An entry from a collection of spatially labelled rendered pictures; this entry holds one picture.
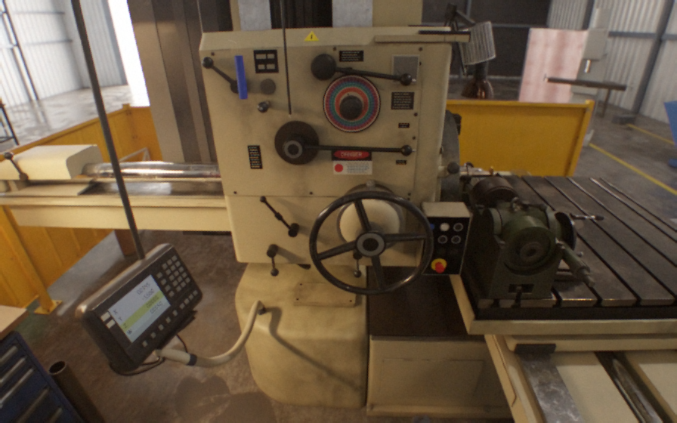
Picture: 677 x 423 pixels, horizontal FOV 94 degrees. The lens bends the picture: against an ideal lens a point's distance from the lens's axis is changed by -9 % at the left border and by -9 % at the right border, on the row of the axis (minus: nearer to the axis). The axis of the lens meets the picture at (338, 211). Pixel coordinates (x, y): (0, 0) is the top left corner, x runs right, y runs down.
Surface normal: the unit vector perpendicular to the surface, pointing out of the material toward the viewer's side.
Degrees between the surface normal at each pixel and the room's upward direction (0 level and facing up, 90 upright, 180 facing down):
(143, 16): 90
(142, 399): 0
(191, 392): 0
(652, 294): 0
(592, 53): 90
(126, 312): 71
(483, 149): 90
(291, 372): 90
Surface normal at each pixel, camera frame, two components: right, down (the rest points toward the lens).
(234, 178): -0.07, 0.48
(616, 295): -0.02, -0.88
